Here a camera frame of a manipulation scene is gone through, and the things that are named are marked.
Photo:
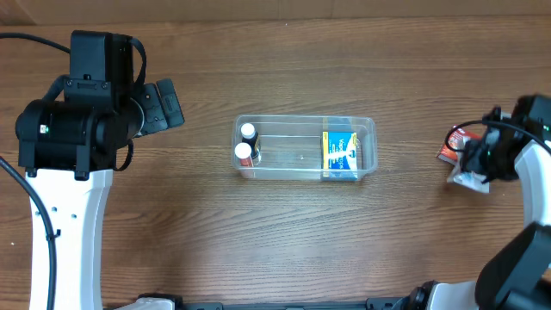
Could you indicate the white blue medicine box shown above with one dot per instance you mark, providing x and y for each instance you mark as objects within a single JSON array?
[{"x": 469, "y": 179}]

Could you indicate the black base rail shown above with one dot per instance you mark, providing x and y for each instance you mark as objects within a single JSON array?
[{"x": 176, "y": 302}]

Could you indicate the black bottle white cap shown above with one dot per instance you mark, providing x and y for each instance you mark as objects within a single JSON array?
[{"x": 251, "y": 136}]

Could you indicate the red medicine box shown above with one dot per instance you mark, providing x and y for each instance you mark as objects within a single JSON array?
[{"x": 449, "y": 156}]

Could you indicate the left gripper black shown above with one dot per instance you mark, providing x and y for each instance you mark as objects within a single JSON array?
[{"x": 153, "y": 108}]

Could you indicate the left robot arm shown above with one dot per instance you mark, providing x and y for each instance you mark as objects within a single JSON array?
[{"x": 68, "y": 145}]

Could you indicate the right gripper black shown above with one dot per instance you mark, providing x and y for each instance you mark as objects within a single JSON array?
[{"x": 475, "y": 151}]

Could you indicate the clear plastic container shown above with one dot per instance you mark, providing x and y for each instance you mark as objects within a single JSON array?
[{"x": 290, "y": 145}]

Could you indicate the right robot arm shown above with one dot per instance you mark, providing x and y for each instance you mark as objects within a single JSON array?
[{"x": 518, "y": 276}]

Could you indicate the orange bottle white cap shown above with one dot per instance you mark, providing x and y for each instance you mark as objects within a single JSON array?
[{"x": 243, "y": 152}]

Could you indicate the blue yellow VapoDrops box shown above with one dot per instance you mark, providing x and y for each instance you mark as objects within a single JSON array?
[{"x": 339, "y": 155}]

